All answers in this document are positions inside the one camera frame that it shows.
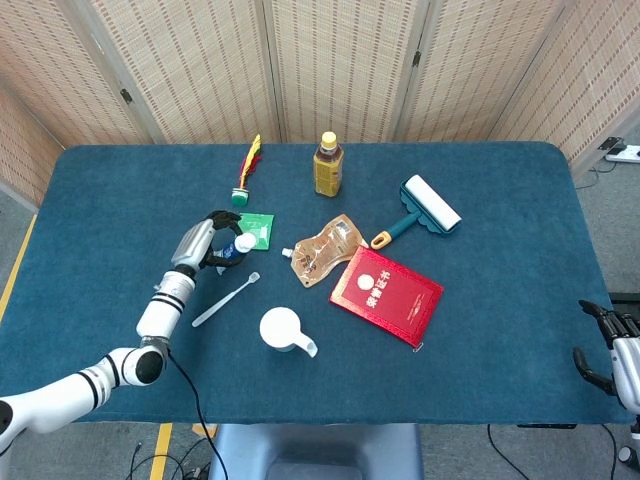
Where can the teal lint roller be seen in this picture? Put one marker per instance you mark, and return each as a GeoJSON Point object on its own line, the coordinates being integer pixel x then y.
{"type": "Point", "coordinates": [432, 202]}

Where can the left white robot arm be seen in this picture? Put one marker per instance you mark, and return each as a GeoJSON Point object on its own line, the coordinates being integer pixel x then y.
{"type": "Point", "coordinates": [160, 312]}

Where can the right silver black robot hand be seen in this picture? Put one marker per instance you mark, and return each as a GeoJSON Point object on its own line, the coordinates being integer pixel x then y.
{"type": "Point", "coordinates": [627, 370]}

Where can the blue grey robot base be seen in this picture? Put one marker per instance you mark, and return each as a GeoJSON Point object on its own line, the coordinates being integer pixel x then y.
{"type": "Point", "coordinates": [315, 450]}

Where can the feather shuttlecock with green base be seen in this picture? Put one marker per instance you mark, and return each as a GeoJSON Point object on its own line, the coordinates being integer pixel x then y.
{"type": "Point", "coordinates": [241, 196]}

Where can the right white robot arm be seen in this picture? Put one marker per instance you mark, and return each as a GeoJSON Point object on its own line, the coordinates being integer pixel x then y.
{"type": "Point", "coordinates": [632, 440]}

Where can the metal paper clip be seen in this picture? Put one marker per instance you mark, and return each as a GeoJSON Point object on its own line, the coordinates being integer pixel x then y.
{"type": "Point", "coordinates": [419, 347]}

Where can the blue table cloth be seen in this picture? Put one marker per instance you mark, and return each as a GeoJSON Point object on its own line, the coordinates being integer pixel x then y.
{"type": "Point", "coordinates": [125, 200]}

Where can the yellow capped tea bottle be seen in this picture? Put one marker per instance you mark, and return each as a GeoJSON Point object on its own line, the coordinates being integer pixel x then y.
{"type": "Point", "coordinates": [327, 172]}

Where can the black bracket under table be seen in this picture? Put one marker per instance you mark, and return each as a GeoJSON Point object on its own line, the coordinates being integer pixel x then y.
{"type": "Point", "coordinates": [545, 426]}

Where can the brown spout pouch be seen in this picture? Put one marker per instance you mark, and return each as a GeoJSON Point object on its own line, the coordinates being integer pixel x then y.
{"type": "Point", "coordinates": [322, 250]}

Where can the red certificate book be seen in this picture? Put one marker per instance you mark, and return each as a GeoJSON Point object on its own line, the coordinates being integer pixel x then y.
{"type": "Point", "coordinates": [387, 295]}

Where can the blue white toothpaste tube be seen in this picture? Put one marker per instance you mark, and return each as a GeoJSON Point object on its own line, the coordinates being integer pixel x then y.
{"type": "Point", "coordinates": [244, 243]}

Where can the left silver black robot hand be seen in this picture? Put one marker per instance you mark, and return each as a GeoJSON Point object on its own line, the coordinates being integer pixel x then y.
{"type": "Point", "coordinates": [192, 245]}

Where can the green sachet packet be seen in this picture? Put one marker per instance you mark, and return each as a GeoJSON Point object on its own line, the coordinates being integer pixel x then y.
{"type": "Point", "coordinates": [262, 227]}

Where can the white power strip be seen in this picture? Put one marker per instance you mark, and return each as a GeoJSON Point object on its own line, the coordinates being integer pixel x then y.
{"type": "Point", "coordinates": [627, 154]}

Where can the white toothbrush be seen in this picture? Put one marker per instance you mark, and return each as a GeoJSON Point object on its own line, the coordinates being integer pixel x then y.
{"type": "Point", "coordinates": [225, 300]}

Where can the woven folding screen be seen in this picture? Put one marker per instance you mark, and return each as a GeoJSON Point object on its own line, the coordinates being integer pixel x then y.
{"type": "Point", "coordinates": [200, 65]}

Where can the black plug adapter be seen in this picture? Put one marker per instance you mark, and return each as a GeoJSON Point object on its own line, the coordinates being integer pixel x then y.
{"type": "Point", "coordinates": [611, 143]}

